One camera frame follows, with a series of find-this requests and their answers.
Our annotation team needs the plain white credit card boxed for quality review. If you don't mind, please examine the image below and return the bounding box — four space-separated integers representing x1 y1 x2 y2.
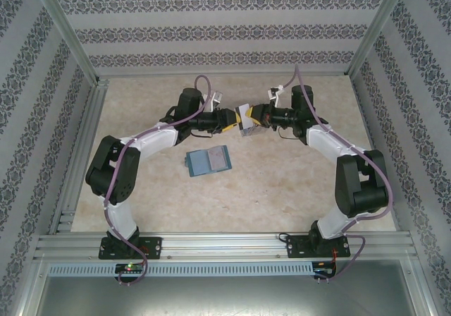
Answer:
236 103 255 128

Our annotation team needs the pink white credit card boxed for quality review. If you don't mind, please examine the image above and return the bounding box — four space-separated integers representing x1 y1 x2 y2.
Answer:
208 147 229 172

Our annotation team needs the teal card holder wallet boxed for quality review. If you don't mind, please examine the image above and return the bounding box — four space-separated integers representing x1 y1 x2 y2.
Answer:
185 145 233 179

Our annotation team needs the right controller board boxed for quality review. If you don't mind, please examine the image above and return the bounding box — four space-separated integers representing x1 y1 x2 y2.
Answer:
313 261 338 278

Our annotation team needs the controller board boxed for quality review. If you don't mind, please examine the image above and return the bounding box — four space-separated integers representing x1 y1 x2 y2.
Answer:
313 261 338 278
115 262 145 274

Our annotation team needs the left controller board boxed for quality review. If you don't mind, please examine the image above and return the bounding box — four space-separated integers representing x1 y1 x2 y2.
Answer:
115 262 145 274

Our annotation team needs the grey metal sheet panel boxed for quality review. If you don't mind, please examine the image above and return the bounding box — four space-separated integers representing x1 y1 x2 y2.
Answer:
20 275 434 316

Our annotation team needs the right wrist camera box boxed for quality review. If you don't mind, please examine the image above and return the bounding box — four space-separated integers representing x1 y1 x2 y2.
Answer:
267 85 286 107

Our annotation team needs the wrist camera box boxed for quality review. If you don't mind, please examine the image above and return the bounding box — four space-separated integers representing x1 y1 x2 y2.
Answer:
267 85 286 107
206 90 225 111

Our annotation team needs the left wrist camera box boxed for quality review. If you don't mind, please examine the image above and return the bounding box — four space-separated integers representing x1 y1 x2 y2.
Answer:
206 90 225 111

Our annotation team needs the aluminium back rail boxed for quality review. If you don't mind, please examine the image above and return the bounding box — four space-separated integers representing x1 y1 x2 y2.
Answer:
94 71 355 81

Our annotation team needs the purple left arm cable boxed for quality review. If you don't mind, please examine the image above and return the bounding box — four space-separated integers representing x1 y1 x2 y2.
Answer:
104 75 214 288

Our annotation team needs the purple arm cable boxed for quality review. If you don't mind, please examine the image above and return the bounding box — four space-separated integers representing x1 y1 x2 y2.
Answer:
104 75 214 288
281 65 394 284

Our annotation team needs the aluminium front rail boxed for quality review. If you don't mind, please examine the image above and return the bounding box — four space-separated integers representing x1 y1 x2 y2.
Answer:
35 231 416 260

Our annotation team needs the aluminium side rail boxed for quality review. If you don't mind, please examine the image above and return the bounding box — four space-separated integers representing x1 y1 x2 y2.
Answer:
49 79 110 234

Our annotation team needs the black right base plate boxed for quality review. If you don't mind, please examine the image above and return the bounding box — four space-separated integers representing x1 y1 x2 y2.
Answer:
285 234 352 260

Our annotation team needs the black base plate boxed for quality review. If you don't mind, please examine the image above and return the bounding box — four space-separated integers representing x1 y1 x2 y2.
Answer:
98 236 163 260
285 234 352 260

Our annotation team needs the aluminium frame post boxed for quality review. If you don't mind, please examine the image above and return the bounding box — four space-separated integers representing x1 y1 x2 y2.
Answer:
30 0 101 86
347 0 413 79

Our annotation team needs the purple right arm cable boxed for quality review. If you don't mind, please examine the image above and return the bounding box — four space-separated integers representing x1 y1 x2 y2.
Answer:
281 65 394 284

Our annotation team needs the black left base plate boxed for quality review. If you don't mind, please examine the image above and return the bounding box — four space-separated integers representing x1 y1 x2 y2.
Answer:
98 236 163 260

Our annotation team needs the slotted grey cable duct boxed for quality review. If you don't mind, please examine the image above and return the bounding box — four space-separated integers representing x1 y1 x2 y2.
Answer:
47 262 314 277

